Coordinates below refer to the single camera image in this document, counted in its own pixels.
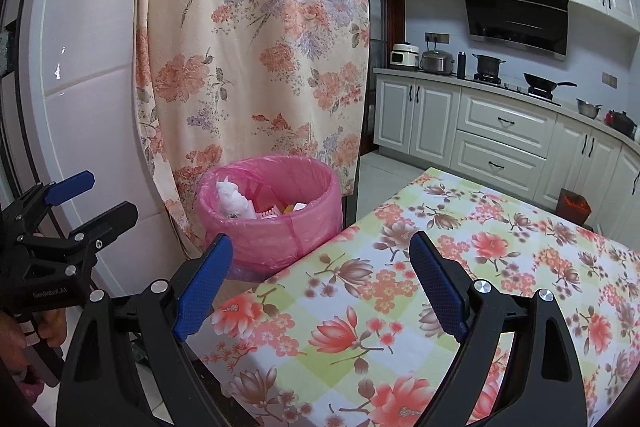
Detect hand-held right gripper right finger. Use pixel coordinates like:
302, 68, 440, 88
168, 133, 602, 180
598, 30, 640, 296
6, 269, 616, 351
409, 231, 587, 427

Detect person's left hand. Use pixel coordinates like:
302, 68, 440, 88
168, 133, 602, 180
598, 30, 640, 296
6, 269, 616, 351
0, 306, 67, 374

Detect red box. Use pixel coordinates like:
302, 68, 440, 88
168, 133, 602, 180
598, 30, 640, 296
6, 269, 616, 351
556, 188, 592, 225

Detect silver rice cooker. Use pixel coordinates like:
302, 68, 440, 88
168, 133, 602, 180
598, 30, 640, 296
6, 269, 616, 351
419, 48, 456, 75

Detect pink-lined trash bin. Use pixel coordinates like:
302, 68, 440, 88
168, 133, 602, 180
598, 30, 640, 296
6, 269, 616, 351
194, 157, 345, 280

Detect black range hood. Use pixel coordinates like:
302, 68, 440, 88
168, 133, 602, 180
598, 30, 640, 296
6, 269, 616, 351
459, 0, 570, 58

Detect black wok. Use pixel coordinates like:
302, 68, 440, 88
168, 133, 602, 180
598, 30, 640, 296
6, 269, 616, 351
523, 73, 578, 92

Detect brown framed glass door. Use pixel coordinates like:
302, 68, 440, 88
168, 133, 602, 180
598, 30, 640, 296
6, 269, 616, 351
365, 0, 406, 155

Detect floral curtain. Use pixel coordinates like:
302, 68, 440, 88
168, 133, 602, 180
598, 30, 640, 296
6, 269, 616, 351
134, 0, 371, 258

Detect white tissue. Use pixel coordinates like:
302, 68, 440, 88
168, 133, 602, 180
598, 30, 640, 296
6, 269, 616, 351
215, 174, 256, 220

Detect white panelled door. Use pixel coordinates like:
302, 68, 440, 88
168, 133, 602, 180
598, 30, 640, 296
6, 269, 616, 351
15, 0, 193, 303

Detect white rice cooker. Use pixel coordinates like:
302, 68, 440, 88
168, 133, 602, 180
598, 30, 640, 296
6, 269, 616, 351
390, 43, 420, 70

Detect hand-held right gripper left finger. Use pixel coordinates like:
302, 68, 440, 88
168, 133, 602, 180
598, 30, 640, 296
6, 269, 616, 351
56, 233, 235, 427

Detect gas stove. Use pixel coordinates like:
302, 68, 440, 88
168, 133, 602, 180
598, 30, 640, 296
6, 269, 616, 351
472, 74, 563, 102

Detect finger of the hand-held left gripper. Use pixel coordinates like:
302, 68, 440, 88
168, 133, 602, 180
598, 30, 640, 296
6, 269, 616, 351
20, 201, 140, 274
0, 171, 97, 234

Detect white lower cabinets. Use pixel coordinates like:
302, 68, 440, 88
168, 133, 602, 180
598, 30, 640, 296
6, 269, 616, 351
372, 67, 640, 253

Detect red black casserole pot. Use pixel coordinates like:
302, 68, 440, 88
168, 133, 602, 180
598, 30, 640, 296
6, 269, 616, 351
604, 109, 638, 135

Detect black stock pot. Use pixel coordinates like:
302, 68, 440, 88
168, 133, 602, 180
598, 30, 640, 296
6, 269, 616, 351
472, 53, 506, 78

